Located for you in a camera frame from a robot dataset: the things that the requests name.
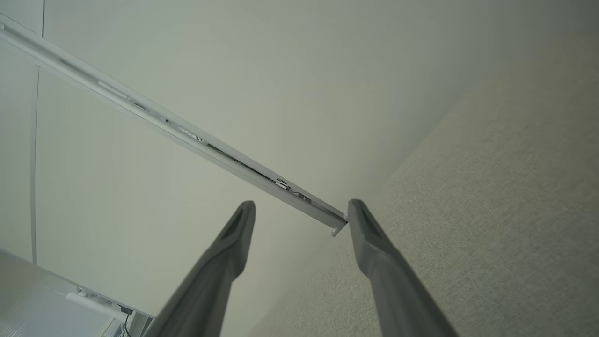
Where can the white power strip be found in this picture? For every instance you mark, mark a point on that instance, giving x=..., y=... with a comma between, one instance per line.
x=93, y=302

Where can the ribbed translucent panel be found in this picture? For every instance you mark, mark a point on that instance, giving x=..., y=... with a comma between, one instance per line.
x=37, y=304

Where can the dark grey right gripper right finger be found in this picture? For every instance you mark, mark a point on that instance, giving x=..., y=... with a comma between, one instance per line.
x=398, y=295

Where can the long white rail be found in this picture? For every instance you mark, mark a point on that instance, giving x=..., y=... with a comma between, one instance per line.
x=140, y=110

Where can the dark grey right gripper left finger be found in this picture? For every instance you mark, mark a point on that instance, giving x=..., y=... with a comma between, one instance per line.
x=206, y=290

